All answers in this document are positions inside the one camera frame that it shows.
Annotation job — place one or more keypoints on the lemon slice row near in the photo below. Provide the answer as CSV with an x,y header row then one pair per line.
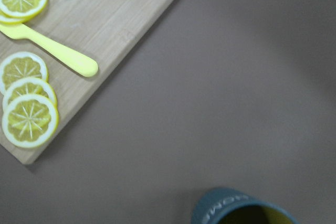
x,y
20,65

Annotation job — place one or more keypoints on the yellow plastic knife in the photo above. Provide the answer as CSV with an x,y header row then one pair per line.
x,y
75,60

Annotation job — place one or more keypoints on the lemon slice row end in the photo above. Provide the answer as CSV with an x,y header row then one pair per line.
x,y
30,120

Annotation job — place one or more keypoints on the lemon slice row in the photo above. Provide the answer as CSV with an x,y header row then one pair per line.
x,y
20,65
29,85

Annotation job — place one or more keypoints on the lemon slice row middle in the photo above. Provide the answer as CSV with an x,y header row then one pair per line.
x,y
29,85

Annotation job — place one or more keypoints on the blue-grey cup yellow inside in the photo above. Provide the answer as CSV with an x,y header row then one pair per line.
x,y
227,205

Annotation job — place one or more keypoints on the bamboo cutting board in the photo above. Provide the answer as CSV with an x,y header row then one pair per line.
x,y
104,30

